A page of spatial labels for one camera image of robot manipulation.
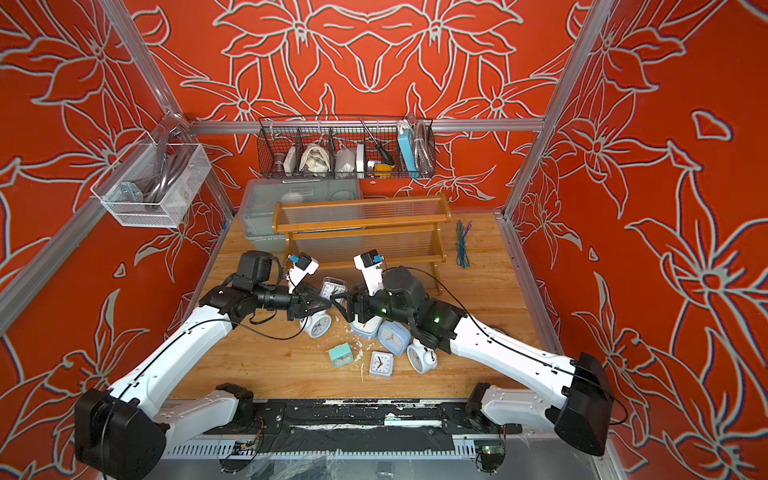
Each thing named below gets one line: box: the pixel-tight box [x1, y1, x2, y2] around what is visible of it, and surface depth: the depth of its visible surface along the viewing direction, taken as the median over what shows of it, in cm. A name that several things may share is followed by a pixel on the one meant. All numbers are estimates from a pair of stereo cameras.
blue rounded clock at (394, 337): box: [378, 320, 412, 356], surface depth 81 cm
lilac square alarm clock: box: [369, 351, 395, 377], surface depth 81 cm
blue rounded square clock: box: [350, 314, 383, 341], surface depth 87 cm
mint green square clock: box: [328, 342, 354, 369], surface depth 81 cm
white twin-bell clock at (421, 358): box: [406, 338, 438, 375], surface depth 77 cm
